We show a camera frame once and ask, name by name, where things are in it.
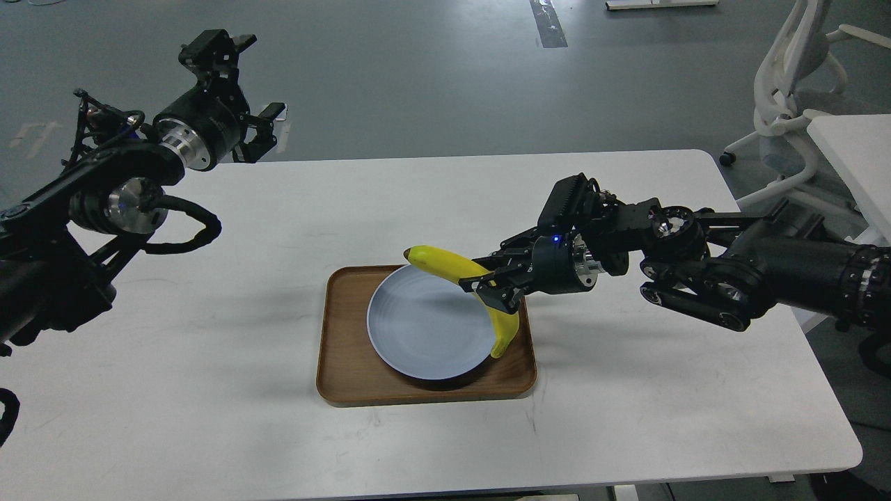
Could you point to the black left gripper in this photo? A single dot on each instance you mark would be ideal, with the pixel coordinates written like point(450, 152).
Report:
point(211, 119)

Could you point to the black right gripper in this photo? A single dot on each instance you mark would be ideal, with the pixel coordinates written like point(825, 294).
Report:
point(527, 263)

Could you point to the yellow banana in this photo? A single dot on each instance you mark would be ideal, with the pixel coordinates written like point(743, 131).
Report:
point(453, 267)

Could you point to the light blue plate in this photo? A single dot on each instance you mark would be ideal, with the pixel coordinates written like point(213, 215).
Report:
point(427, 328)

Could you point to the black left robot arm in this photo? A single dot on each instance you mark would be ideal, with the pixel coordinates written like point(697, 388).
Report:
point(63, 246)

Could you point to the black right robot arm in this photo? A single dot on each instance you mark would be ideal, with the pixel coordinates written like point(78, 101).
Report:
point(721, 267)

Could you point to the brown wooden tray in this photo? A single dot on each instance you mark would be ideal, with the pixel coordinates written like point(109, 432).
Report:
point(350, 373)

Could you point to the white desk base far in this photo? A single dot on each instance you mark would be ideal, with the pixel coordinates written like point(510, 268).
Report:
point(655, 4)

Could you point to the white office chair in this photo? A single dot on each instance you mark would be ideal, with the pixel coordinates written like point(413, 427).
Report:
point(799, 80)

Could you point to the white side table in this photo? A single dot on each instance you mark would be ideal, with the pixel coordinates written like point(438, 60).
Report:
point(858, 147)

